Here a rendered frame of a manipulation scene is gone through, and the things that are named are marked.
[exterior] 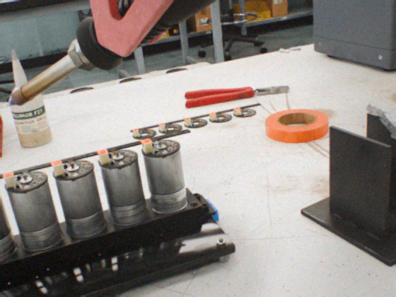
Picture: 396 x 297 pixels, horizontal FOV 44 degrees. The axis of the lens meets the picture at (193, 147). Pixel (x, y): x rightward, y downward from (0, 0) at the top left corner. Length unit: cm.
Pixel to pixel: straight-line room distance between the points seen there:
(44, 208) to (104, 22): 14
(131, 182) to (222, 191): 10
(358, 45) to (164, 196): 43
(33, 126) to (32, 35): 415
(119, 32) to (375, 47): 49
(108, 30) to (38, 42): 448
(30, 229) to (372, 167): 20
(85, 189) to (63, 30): 440
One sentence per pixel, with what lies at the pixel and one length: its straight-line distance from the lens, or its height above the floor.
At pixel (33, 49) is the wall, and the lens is 469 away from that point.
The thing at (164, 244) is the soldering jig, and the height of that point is 76.
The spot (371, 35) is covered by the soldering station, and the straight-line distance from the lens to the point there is 66.
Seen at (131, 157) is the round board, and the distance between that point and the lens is 30.
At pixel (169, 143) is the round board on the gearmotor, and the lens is 32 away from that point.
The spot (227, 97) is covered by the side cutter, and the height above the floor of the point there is 76.
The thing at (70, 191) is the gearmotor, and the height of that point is 80.
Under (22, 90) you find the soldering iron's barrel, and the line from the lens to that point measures 26.
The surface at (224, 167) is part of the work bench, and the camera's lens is 42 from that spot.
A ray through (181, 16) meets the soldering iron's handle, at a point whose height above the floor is 91.
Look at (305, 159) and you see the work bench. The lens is 42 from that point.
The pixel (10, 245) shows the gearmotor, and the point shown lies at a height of 78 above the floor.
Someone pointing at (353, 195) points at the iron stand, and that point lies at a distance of 32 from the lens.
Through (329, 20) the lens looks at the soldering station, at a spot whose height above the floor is 81.
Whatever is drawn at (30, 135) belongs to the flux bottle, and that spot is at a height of 76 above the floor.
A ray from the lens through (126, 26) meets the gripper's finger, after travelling 20.
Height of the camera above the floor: 93
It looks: 23 degrees down
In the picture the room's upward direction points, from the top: 7 degrees counter-clockwise
